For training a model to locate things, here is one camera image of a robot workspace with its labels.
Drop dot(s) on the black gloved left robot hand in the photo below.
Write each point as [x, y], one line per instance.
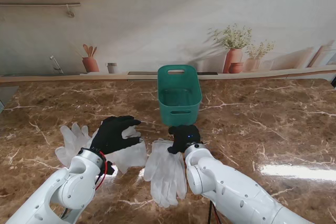
[110, 134]

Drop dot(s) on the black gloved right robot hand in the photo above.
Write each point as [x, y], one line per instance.
[186, 137]

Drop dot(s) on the green plastic basket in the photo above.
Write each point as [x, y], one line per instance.
[181, 119]

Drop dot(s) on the translucent white disposable glove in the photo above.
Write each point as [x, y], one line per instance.
[170, 176]
[150, 169]
[131, 158]
[72, 140]

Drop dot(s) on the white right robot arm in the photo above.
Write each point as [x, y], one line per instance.
[223, 176]

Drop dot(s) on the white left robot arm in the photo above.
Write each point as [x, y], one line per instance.
[65, 190]

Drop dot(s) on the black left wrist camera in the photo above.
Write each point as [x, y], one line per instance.
[110, 168]

